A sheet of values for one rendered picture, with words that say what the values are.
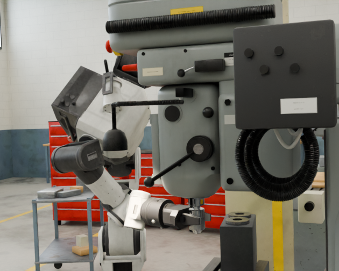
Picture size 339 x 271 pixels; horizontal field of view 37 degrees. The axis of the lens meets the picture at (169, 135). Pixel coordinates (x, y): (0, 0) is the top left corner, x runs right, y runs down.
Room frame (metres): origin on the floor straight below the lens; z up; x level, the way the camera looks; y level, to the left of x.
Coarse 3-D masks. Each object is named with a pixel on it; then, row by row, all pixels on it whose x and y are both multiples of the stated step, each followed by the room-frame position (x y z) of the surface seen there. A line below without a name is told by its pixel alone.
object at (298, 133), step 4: (276, 132) 1.11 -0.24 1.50; (292, 132) 1.08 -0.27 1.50; (296, 132) 1.07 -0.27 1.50; (300, 132) 1.09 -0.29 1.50; (276, 136) 1.12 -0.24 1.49; (280, 136) 1.11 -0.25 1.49; (296, 136) 1.09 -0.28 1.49; (300, 136) 1.09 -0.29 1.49; (280, 140) 1.11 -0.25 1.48; (296, 140) 1.09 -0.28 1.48; (284, 144) 1.11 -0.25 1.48; (292, 144) 1.10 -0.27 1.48; (288, 148) 1.10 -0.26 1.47
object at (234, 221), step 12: (228, 216) 1.96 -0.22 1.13; (240, 216) 1.91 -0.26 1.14; (252, 216) 1.96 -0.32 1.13; (228, 228) 1.80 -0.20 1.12; (240, 228) 1.79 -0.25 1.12; (252, 228) 1.79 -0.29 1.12; (228, 240) 1.80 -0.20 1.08; (240, 240) 1.79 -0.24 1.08; (252, 240) 1.78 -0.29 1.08; (228, 252) 1.80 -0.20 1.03; (240, 252) 1.79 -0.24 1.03; (252, 252) 1.78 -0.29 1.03; (228, 264) 1.80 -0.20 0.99; (240, 264) 1.79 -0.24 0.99; (252, 264) 1.78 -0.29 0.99
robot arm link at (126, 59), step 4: (124, 56) 1.89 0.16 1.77; (128, 56) 1.89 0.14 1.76; (132, 56) 1.89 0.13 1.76; (136, 56) 1.87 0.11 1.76; (124, 60) 1.89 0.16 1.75; (128, 60) 1.89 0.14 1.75; (132, 60) 1.88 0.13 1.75; (136, 60) 1.88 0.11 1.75; (120, 64) 1.90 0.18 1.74; (124, 64) 1.89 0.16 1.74; (128, 64) 1.89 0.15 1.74; (132, 64) 1.88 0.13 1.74; (120, 68) 1.91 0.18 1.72; (128, 72) 1.91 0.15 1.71; (132, 72) 1.89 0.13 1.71; (136, 72) 1.89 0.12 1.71; (136, 76) 1.90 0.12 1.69
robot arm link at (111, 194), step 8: (104, 168) 1.77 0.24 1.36; (104, 176) 1.75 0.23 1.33; (96, 184) 1.74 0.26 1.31; (104, 184) 1.75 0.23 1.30; (112, 184) 1.78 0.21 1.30; (120, 184) 1.85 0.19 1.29; (96, 192) 1.76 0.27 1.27; (104, 192) 1.76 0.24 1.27; (112, 192) 1.78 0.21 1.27; (120, 192) 1.80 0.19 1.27; (104, 200) 1.78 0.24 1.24; (112, 200) 1.78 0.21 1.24; (120, 200) 1.80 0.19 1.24; (104, 208) 1.83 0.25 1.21; (112, 208) 1.81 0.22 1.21; (112, 216) 1.79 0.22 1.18; (120, 224) 1.79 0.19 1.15
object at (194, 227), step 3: (189, 213) 1.44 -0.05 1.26; (192, 213) 1.43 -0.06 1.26; (195, 213) 1.43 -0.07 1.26; (198, 213) 1.43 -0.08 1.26; (201, 213) 1.43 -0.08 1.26; (204, 213) 1.45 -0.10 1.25; (198, 216) 1.43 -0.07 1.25; (201, 216) 1.43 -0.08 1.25; (204, 216) 1.44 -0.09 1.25; (201, 219) 1.43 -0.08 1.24; (204, 219) 1.44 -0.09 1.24; (201, 222) 1.43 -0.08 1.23; (204, 222) 1.44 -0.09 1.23; (189, 225) 1.44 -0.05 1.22; (192, 225) 1.43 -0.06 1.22; (195, 225) 1.43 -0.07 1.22; (198, 225) 1.43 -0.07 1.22; (201, 225) 1.43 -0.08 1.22; (204, 225) 1.44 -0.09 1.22; (189, 228) 1.44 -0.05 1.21; (192, 228) 1.43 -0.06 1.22; (195, 228) 1.43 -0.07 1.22; (198, 228) 1.43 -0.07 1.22; (201, 228) 1.43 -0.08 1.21; (204, 228) 1.44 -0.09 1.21
